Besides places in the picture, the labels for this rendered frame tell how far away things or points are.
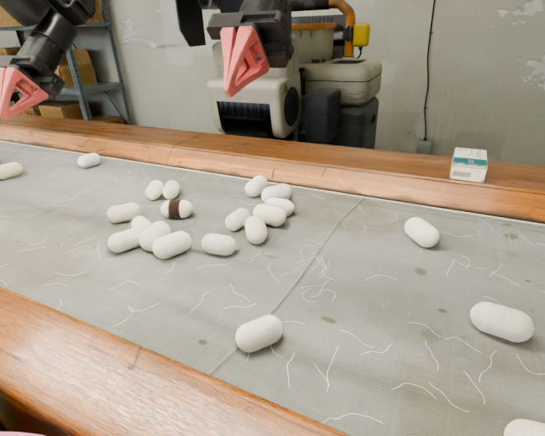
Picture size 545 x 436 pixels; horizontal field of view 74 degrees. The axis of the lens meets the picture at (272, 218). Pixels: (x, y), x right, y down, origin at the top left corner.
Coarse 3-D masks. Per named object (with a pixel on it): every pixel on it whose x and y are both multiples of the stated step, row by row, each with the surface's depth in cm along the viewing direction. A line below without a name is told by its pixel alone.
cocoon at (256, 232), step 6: (252, 216) 36; (258, 216) 36; (246, 222) 36; (252, 222) 35; (258, 222) 35; (264, 222) 36; (246, 228) 35; (252, 228) 34; (258, 228) 34; (264, 228) 34; (246, 234) 35; (252, 234) 34; (258, 234) 34; (264, 234) 34; (252, 240) 34; (258, 240) 34; (264, 240) 35
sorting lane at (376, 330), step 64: (0, 192) 49; (64, 192) 48; (128, 192) 48; (192, 192) 47; (320, 192) 45; (0, 256) 35; (64, 256) 35; (128, 256) 34; (192, 256) 34; (256, 256) 33; (320, 256) 33; (384, 256) 33; (448, 256) 32; (512, 256) 32; (128, 320) 27; (192, 320) 26; (320, 320) 26; (384, 320) 26; (448, 320) 25; (256, 384) 21; (320, 384) 21; (384, 384) 21; (448, 384) 21; (512, 384) 21
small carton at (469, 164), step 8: (456, 152) 43; (464, 152) 43; (472, 152) 43; (480, 152) 43; (456, 160) 41; (464, 160) 41; (472, 160) 41; (480, 160) 41; (456, 168) 40; (464, 168) 40; (472, 168) 40; (480, 168) 39; (456, 176) 41; (464, 176) 41; (472, 176) 40; (480, 176) 40
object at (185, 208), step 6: (162, 204) 40; (168, 204) 40; (180, 204) 39; (186, 204) 40; (162, 210) 40; (180, 210) 39; (186, 210) 40; (192, 210) 40; (168, 216) 40; (186, 216) 40
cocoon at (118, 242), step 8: (120, 232) 34; (128, 232) 34; (136, 232) 35; (112, 240) 34; (120, 240) 34; (128, 240) 34; (136, 240) 34; (112, 248) 34; (120, 248) 34; (128, 248) 34
